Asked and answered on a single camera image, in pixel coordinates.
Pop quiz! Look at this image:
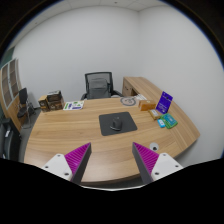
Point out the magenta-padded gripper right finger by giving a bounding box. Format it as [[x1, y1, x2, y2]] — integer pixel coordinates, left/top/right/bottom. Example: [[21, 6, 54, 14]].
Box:
[[131, 142, 184, 186]]

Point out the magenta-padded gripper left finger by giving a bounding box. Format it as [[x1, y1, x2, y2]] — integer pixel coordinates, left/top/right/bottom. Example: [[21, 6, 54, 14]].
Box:
[[41, 142, 92, 186]]

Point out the black computer mouse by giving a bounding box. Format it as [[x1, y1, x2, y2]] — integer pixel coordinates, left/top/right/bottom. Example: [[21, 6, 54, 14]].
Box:
[[109, 116, 123, 132]]

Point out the dark grey mouse pad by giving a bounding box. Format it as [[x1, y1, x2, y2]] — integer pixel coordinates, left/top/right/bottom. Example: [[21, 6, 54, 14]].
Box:
[[98, 111, 138, 137]]

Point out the blue package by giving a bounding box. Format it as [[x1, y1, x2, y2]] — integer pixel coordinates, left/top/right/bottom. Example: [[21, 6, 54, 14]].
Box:
[[156, 118, 167, 129]]

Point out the green package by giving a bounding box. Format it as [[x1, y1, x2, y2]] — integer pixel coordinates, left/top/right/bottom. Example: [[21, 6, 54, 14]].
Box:
[[160, 113, 179, 130]]

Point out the small yellow box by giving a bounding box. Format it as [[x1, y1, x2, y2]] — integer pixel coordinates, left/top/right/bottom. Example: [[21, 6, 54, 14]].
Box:
[[148, 108, 163, 121]]

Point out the orange cardboard box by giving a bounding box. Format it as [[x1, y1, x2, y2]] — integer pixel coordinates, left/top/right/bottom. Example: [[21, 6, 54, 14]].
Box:
[[138, 99, 157, 112]]

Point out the large brown cardboard box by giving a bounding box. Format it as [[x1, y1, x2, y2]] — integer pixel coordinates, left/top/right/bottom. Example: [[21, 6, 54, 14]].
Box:
[[47, 98, 65, 111]]

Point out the purple card package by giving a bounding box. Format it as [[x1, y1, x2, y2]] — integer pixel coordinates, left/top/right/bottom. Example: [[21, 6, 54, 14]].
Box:
[[155, 90, 174, 115]]

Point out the open black cardboard box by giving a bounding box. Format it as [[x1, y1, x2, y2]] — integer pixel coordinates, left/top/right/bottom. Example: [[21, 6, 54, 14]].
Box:
[[46, 89, 63, 103]]

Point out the wooden side desk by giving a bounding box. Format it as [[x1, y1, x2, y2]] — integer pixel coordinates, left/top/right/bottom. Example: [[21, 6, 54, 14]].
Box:
[[121, 76, 160, 100]]

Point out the grey backpack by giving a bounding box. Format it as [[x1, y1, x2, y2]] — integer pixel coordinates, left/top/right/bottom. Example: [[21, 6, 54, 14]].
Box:
[[88, 77, 110, 99]]

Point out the black metal-legged chair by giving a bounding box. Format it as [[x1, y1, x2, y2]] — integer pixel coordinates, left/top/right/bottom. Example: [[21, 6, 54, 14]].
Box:
[[16, 87, 36, 129]]

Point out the black mesh office chair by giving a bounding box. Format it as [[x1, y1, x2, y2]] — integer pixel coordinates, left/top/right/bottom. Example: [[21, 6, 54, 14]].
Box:
[[80, 71, 124, 101]]

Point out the wooden shelf unit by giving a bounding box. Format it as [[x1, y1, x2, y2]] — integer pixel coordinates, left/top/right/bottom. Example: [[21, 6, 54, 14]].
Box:
[[0, 58, 26, 131]]

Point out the round table cable grommet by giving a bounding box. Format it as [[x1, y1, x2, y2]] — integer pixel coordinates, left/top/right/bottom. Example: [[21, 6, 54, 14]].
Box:
[[149, 142, 160, 152]]

